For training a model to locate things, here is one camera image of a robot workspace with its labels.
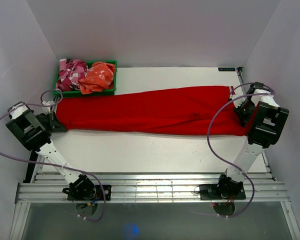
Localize red trousers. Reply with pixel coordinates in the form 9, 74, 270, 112
56, 86, 246, 136

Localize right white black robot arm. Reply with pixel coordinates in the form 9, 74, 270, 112
215, 82, 290, 200

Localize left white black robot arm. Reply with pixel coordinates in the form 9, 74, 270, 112
6, 101, 97, 201

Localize green plastic tray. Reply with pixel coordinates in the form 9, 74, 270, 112
53, 60, 117, 98

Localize pink patterned garment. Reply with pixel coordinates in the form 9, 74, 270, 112
55, 58, 89, 92

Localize orange crumpled garment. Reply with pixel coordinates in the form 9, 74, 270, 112
78, 61, 116, 95

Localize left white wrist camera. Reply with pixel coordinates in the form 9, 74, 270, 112
41, 100, 58, 108

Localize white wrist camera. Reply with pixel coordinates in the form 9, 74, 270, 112
228, 93, 246, 108
41, 100, 58, 108

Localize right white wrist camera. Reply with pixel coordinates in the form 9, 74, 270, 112
228, 93, 246, 108

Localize aluminium frame rail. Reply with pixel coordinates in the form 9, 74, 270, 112
15, 172, 290, 204

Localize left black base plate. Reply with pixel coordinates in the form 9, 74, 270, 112
66, 184, 112, 201

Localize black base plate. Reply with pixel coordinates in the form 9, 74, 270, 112
199, 184, 246, 200
66, 184, 112, 201

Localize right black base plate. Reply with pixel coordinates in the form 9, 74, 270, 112
199, 184, 246, 200

